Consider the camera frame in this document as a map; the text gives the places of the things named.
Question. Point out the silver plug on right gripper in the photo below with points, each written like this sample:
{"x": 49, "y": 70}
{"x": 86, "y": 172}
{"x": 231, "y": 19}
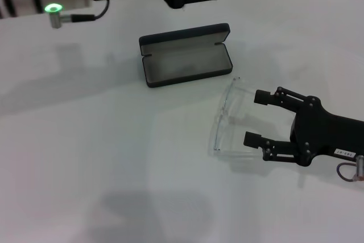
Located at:
{"x": 360, "y": 166}

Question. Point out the black glasses case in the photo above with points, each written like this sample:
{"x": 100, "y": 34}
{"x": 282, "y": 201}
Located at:
{"x": 185, "y": 55}

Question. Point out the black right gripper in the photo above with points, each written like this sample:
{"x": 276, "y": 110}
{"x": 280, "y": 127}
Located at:
{"x": 330, "y": 135}

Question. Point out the clear transparent glasses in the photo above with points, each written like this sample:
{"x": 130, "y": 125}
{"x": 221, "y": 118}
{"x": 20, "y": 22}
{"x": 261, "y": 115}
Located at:
{"x": 224, "y": 103}

